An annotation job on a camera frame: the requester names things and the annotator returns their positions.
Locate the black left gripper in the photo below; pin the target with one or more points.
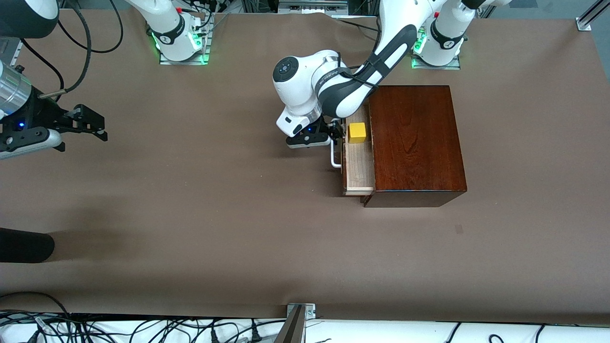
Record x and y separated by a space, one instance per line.
328 126

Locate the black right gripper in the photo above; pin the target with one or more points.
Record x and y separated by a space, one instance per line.
34 116

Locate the yellow block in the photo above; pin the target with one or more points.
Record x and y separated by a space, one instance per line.
357 133

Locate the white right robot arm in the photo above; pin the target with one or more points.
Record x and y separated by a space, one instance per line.
167 24

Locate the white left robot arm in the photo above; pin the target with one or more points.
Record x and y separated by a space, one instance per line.
395 43

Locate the dark brown wooden cabinet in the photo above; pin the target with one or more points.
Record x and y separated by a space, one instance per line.
414 143

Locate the aluminium corner profile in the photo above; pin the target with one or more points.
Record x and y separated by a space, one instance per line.
591 16

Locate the aluminium side rail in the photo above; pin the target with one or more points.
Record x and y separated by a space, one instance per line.
14 52

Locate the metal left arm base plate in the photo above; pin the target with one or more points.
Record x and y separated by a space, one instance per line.
436 66

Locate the silver equipment rail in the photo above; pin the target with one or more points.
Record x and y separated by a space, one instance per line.
312 5

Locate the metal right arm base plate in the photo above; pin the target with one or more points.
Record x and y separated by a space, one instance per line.
202 52

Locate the aluminium camera post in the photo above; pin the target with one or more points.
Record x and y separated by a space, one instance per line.
291 328

